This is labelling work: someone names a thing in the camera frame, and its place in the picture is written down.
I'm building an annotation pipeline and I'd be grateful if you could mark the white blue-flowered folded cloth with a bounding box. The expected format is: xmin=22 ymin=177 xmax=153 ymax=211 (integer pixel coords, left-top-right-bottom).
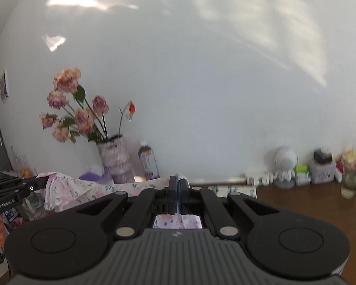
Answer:
xmin=208 ymin=185 xmax=257 ymax=198

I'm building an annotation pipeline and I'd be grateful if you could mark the small green white box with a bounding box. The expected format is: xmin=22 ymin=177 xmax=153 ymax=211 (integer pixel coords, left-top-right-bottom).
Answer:
xmin=295 ymin=163 xmax=311 ymax=187

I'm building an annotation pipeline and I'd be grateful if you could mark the purple tissue pack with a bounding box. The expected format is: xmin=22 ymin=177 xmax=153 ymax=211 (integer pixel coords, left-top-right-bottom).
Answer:
xmin=79 ymin=164 xmax=114 ymax=185

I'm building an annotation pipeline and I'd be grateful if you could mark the clear glass cup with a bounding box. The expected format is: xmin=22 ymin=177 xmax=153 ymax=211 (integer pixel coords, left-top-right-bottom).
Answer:
xmin=341 ymin=150 xmax=356 ymax=200

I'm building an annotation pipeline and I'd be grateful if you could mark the oolong tea plastic bottle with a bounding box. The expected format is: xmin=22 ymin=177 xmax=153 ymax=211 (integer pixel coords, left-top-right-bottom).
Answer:
xmin=138 ymin=141 xmax=160 ymax=180

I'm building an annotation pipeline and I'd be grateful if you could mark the pink floral child's dress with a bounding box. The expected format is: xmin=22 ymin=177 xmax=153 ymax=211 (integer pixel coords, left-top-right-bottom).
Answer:
xmin=43 ymin=172 xmax=202 ymax=229

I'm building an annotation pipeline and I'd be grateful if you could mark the white jar with black lid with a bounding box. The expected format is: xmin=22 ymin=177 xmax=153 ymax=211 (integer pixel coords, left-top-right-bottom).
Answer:
xmin=309 ymin=148 xmax=336 ymax=185

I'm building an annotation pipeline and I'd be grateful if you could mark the vase with pink roses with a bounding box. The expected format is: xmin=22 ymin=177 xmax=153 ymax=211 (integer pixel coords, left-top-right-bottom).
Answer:
xmin=39 ymin=67 xmax=136 ymax=184

